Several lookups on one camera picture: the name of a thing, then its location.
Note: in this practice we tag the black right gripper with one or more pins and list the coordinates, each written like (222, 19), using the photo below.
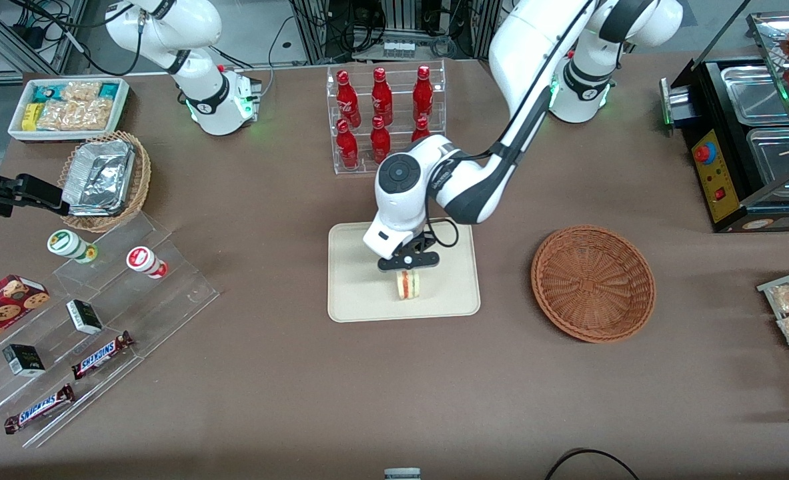
(2, 194)

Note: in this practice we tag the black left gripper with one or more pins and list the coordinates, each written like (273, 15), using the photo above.
(417, 244)

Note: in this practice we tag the triangular sandwich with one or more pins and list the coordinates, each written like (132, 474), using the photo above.
(408, 288)

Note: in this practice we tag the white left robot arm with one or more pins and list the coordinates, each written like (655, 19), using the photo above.
(534, 46)

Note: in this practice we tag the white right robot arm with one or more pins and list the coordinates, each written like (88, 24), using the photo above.
(194, 26)

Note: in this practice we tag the cream plastic serving tray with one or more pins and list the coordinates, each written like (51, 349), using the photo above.
(447, 293)

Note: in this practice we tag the wicker basket with foil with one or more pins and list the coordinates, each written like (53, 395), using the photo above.
(142, 176)

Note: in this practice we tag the round brown wicker basket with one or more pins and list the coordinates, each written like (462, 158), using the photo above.
(591, 283)

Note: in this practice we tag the tray of packaged snacks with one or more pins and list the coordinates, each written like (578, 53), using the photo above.
(771, 286)

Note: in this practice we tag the green lid yogurt cup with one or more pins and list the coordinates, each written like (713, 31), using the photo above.
(66, 243)

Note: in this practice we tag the silver foil container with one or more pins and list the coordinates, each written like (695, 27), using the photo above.
(97, 176)

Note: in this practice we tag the white rectangular snack bin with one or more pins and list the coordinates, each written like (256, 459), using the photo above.
(17, 130)

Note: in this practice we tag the yellow snack packet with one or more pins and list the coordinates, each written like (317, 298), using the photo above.
(31, 116)

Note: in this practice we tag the large clear cracker packet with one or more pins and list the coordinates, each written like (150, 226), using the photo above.
(77, 114)

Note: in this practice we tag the green snack packet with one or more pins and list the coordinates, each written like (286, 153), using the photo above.
(45, 94)

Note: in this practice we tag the small clear cracker packet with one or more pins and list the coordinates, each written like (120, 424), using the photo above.
(81, 90)

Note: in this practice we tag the teal snack packet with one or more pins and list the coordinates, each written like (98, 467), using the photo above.
(109, 90)

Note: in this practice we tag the red lid yogurt cup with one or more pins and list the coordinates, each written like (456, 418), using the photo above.
(144, 260)

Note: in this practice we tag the red cookie box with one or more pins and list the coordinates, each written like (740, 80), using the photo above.
(1, 310)

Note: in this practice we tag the small black carton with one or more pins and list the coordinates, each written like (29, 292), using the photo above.
(84, 316)
(24, 360)

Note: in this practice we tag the red cola bottle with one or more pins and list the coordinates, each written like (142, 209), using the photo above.
(423, 96)
(421, 130)
(379, 140)
(381, 100)
(347, 148)
(348, 103)

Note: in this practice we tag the clear acrylic bottle rack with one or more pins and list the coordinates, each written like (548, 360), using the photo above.
(361, 143)

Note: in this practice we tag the clear acrylic step display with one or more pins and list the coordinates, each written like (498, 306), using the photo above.
(167, 293)

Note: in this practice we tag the snickers chocolate bar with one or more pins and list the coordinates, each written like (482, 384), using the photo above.
(39, 408)
(101, 355)

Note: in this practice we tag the grey box at table edge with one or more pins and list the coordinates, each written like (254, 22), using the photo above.
(402, 474)

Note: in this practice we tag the white power strip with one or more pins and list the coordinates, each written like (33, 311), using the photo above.
(398, 48)

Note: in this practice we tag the black food warmer machine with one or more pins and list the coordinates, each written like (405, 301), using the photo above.
(724, 193)

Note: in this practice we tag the steel warmer pan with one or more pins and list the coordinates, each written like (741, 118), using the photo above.
(777, 156)
(751, 93)

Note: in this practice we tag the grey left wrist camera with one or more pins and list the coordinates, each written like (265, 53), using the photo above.
(387, 241)

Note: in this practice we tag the aluminium frame rack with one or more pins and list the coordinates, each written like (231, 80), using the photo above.
(341, 26)

